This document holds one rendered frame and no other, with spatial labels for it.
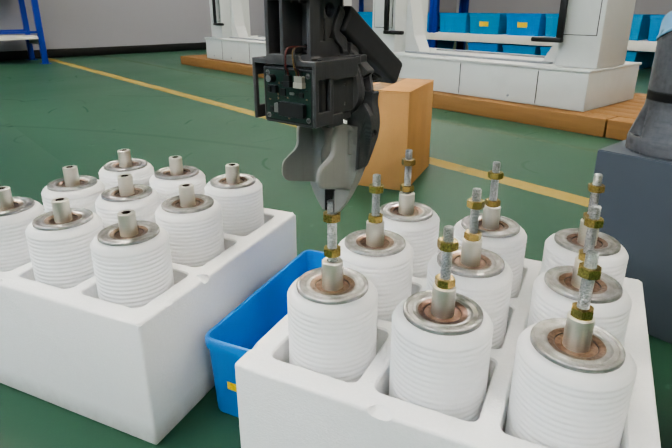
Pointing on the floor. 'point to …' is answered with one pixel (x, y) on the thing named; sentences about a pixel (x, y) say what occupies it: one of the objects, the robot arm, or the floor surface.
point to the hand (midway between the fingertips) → (336, 196)
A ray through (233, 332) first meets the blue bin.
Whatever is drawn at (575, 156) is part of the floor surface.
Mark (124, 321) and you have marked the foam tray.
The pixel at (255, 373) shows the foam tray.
